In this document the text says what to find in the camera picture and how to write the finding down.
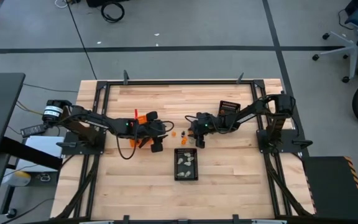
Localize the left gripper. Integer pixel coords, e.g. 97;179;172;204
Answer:
131;111;169;153

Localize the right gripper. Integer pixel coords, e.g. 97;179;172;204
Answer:
187;111;229;149

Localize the black slotted plastic basket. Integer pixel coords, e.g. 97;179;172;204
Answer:
173;147;199;182
218;100;242;117

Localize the orange slotted plastic basket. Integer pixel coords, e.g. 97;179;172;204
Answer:
128;114;154;149

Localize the white box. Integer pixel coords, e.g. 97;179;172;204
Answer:
16;135;65;173

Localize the black power adapter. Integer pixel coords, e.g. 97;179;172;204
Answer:
20;123;48;138

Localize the black desk crossbeam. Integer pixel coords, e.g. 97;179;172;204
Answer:
0;136;63;171

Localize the black equipment case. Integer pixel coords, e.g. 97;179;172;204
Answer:
85;0;131;8

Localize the black platform with hazard stripes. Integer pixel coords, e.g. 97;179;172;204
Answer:
301;155;358;222

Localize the white and yellow round object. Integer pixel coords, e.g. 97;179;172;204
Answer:
1;170;32;188

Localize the white and blue office chair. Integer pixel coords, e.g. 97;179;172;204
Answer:
311;0;358;84

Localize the black aluminium table frame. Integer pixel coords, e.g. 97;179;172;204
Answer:
50;70;316;224

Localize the coiled black cable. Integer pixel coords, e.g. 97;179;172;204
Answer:
100;1;126;24

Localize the long black floor cable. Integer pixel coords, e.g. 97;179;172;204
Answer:
66;2;98;80

